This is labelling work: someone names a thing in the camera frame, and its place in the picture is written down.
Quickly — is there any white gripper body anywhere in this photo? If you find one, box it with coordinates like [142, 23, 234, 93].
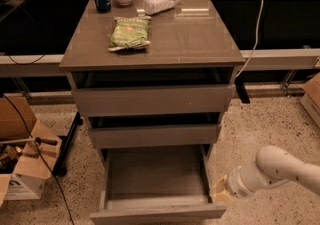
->
[226, 164, 260, 199]

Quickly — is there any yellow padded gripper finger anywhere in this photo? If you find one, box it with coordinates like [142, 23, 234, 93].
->
[210, 175, 233, 204]

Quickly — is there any grey bottom drawer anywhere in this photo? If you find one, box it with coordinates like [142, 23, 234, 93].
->
[90, 145, 226, 225]

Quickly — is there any grey drawer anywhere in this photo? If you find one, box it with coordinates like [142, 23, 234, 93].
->
[89, 112, 221, 149]
[90, 145, 226, 225]
[72, 84, 234, 117]

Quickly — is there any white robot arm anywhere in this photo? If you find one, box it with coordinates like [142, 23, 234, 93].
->
[210, 145, 320, 203]

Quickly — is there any grey middle drawer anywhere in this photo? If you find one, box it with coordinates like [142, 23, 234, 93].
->
[89, 112, 221, 149]

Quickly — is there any grey top drawer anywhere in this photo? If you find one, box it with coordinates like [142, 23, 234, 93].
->
[72, 84, 234, 117]

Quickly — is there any grey drawer cabinet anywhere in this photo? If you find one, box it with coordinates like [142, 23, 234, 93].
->
[58, 0, 246, 167]

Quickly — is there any cardboard box right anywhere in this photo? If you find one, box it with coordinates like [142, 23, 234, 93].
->
[300, 73, 320, 127]

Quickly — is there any black stand leg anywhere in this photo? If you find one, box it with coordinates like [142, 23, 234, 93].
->
[53, 112, 83, 177]

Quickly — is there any green snack bag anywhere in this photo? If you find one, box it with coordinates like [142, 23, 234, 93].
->
[108, 16, 151, 52]

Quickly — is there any metal rod black tip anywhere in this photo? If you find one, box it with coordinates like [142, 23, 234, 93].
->
[0, 137, 58, 146]

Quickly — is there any open cardboard box left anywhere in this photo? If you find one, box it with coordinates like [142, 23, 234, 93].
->
[0, 97, 62, 205]

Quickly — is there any clear plastic water bottle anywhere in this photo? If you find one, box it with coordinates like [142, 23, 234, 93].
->
[143, 0, 182, 15]

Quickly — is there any grey window rail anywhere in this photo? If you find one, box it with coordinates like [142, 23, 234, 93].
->
[0, 48, 320, 78]

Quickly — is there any black cable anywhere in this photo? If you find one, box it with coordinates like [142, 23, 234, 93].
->
[0, 92, 76, 225]

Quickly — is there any white cable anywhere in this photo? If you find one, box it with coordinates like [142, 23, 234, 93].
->
[235, 0, 264, 79]

